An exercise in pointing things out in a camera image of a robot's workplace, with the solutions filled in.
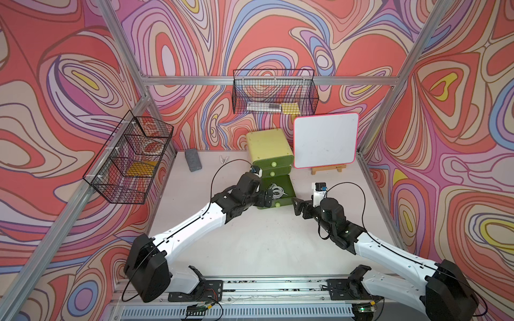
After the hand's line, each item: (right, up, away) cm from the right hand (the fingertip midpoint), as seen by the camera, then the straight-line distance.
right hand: (302, 202), depth 83 cm
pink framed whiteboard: (+17, +30, +22) cm, 41 cm away
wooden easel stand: (+26, +14, +25) cm, 39 cm away
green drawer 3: (-5, +7, +22) cm, 23 cm away
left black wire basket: (-69, +14, -9) cm, 71 cm away
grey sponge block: (-56, +20, +31) cm, 67 cm away
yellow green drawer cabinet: (-13, +23, +9) cm, 28 cm away
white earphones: (-9, +3, +16) cm, 19 cm away
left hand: (-16, +4, -3) cm, 17 cm away
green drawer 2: (-10, +13, +14) cm, 21 cm away
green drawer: (-11, +17, +6) cm, 21 cm away
